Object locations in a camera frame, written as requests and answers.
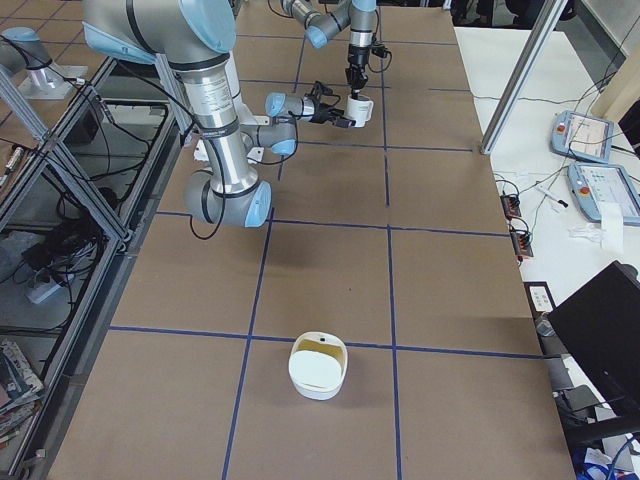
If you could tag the white lidded container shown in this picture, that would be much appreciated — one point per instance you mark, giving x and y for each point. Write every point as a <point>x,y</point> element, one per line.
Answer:
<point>317,365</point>

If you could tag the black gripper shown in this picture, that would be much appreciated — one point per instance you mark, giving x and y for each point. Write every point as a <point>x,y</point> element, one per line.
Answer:
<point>357,59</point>
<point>321,111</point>

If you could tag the stack of books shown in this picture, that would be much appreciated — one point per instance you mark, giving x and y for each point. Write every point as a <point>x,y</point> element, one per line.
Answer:
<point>21,389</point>

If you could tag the teach pendant near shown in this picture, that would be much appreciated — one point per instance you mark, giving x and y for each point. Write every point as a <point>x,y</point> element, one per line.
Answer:
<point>592,184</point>

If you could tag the teach pendant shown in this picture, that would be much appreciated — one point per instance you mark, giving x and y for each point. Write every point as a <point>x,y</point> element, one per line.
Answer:
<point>592,184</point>
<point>582,137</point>

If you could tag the white mug with handle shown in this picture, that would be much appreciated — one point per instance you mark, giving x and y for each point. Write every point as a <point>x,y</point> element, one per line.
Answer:
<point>359,111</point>

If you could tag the black marker pen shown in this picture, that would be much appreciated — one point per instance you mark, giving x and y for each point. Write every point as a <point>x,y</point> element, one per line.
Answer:
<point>555,198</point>

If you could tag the teach pendant far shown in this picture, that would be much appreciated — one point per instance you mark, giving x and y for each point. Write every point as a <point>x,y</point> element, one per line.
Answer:
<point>582,137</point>

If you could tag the aluminium frame post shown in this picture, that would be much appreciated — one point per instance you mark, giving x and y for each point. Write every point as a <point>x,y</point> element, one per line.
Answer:
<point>541,18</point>

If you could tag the black computer monitor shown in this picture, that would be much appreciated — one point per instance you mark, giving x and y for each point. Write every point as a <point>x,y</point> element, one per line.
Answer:
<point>599,327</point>

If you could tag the aluminium frame rack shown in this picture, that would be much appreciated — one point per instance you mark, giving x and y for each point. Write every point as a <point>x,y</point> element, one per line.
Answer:
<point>73,213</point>

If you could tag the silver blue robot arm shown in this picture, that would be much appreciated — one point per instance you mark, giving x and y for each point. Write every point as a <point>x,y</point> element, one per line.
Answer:
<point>197,39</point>
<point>357,15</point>

